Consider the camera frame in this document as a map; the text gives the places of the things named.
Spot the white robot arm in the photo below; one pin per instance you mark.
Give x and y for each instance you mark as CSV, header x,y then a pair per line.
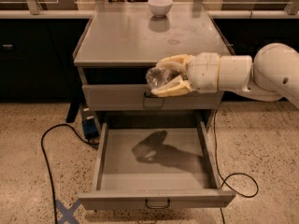
x,y
272,74

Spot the black upper drawer handle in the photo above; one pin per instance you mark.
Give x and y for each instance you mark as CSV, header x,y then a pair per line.
x,y
149,95

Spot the blue tape cross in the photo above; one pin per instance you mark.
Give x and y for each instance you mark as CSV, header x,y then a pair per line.
x,y
67,214

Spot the white ceramic bowl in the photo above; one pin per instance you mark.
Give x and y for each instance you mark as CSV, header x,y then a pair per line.
x,y
159,8

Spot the open grey middle drawer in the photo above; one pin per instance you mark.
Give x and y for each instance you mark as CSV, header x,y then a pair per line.
x,y
133,165

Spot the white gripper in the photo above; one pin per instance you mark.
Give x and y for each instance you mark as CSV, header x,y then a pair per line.
x,y
204,71

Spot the closed grey upper drawer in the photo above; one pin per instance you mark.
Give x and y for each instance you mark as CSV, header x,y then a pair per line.
x,y
130,97

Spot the black lower drawer handle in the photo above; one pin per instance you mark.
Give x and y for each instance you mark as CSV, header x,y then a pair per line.
x,y
157,204

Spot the clear plastic water bottle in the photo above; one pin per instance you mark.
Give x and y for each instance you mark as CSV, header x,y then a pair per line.
x,y
157,77

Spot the grey drawer cabinet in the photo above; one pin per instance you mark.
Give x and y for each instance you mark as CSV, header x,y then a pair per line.
x,y
123,41

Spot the blue power box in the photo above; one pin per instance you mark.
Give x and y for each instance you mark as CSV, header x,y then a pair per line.
x,y
88,123

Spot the black drawer handle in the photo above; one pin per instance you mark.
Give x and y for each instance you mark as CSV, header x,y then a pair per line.
x,y
149,95
157,204

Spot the dark counter cabinet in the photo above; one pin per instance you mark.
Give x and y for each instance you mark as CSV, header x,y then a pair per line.
x,y
36,55

